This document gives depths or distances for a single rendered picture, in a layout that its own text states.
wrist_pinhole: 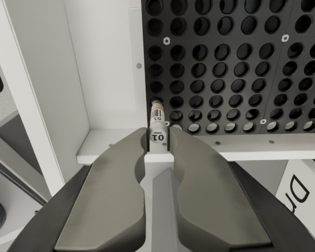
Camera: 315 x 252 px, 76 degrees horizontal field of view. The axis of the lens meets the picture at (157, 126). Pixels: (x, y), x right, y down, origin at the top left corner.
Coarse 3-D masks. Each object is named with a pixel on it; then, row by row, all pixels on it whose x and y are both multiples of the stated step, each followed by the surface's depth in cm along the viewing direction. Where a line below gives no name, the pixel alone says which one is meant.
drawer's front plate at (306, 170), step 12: (288, 168) 32; (300, 168) 29; (312, 168) 28; (288, 180) 32; (300, 180) 29; (312, 180) 27; (276, 192) 35; (288, 192) 32; (300, 192) 29; (312, 192) 27; (288, 204) 32; (300, 204) 29; (312, 204) 27; (300, 216) 30; (312, 216) 27; (312, 228) 27
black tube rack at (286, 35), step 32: (192, 0) 15; (224, 0) 17; (256, 0) 17; (288, 0) 15; (192, 32) 16; (224, 32) 18; (256, 32) 16; (288, 32) 16; (192, 64) 17; (224, 64) 17; (256, 64) 17; (288, 64) 20; (192, 96) 18; (224, 96) 18; (256, 96) 21; (288, 96) 18; (224, 128) 20; (256, 128) 20
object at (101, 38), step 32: (64, 0) 20; (96, 0) 20; (128, 0) 20; (96, 32) 21; (128, 32) 21; (96, 64) 23; (128, 64) 23; (96, 96) 25; (128, 96) 25; (96, 128) 27; (128, 128) 27; (192, 128) 26; (288, 128) 26; (160, 160) 22
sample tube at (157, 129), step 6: (156, 108) 16; (162, 108) 17; (150, 114) 16; (156, 114) 15; (162, 114) 16; (150, 120) 15; (156, 120) 14; (162, 120) 15; (150, 126) 14; (156, 126) 13; (162, 126) 14; (150, 132) 13; (156, 132) 13; (162, 132) 13; (150, 138) 14; (156, 138) 14; (162, 138) 14
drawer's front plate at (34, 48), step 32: (0, 0) 12; (32, 0) 15; (0, 32) 13; (32, 32) 15; (64, 32) 20; (0, 64) 14; (32, 64) 15; (64, 64) 20; (32, 96) 15; (64, 96) 20; (32, 128) 16; (64, 128) 20; (64, 160) 19
